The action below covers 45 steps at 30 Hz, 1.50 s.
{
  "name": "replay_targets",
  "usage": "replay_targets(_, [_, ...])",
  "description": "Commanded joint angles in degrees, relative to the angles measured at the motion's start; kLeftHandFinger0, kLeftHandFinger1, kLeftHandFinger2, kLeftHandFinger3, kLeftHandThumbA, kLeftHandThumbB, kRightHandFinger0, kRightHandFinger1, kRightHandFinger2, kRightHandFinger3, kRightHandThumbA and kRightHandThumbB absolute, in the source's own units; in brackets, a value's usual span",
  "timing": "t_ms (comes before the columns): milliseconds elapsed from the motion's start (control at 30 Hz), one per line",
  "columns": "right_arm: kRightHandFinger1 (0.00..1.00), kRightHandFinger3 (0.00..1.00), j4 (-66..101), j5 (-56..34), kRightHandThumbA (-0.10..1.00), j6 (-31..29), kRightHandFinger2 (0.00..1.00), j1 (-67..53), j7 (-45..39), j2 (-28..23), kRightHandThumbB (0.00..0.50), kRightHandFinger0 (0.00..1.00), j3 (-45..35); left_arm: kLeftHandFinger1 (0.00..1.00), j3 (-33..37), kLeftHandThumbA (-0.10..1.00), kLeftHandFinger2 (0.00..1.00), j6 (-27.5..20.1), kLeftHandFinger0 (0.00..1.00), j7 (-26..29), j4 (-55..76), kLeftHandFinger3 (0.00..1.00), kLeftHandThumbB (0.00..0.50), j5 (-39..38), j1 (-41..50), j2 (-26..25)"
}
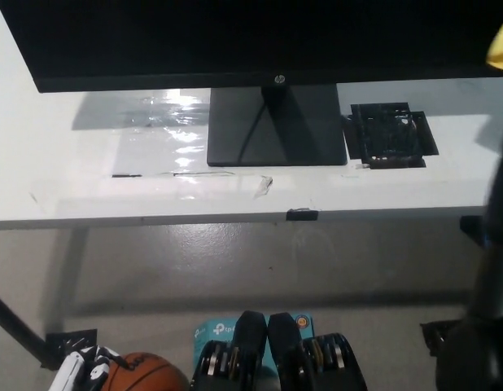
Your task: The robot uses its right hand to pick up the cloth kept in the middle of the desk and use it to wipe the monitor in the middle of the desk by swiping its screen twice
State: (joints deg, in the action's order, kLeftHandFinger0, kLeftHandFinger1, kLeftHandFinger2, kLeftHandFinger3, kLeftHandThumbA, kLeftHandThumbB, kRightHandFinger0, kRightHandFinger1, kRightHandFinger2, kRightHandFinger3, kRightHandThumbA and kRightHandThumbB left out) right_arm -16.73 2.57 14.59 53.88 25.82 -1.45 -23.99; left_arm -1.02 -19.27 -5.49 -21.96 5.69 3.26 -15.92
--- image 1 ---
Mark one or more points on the yellow cloth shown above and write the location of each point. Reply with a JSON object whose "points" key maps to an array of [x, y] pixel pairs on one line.
{"points": [[501, 49]]}

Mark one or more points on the thin black tape strip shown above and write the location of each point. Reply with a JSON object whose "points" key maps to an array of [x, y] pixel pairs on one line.
{"points": [[127, 176]]}

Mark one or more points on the teal tp-link box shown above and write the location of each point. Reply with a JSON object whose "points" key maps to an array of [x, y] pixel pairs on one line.
{"points": [[213, 328]]}

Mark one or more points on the crumpled clear tape piece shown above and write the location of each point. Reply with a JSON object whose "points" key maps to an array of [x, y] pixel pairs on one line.
{"points": [[263, 187]]}

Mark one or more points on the clear plastic tape sheet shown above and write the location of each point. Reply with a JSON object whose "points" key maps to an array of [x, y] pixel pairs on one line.
{"points": [[166, 122]]}

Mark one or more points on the black floor tape patch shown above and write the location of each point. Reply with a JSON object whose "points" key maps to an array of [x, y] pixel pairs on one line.
{"points": [[68, 340], [440, 338]]}

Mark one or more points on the black HP monitor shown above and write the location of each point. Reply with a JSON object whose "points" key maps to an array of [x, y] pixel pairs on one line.
{"points": [[235, 40]]}

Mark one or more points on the white desk leg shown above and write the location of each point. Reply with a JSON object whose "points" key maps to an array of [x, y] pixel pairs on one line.
{"points": [[72, 277]]}

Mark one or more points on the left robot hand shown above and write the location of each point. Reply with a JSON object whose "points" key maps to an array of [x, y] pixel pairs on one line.
{"points": [[74, 370]]}

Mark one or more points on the orange basketball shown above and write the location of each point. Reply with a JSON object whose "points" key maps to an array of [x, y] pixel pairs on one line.
{"points": [[150, 374]]}

